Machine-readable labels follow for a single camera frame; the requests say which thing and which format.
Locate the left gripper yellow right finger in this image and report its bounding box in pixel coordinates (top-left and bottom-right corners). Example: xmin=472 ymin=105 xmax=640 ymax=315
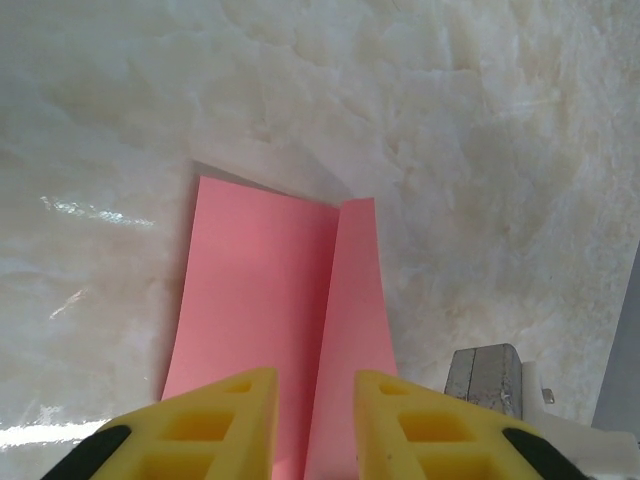
xmin=353 ymin=368 xmax=601 ymax=480

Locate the pink paper sheet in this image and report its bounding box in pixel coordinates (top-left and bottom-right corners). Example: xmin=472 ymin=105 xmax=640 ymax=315
xmin=160 ymin=174 xmax=400 ymax=480

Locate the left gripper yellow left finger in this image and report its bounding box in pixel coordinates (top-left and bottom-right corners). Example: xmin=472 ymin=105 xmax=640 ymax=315
xmin=42 ymin=367 xmax=280 ymax=480

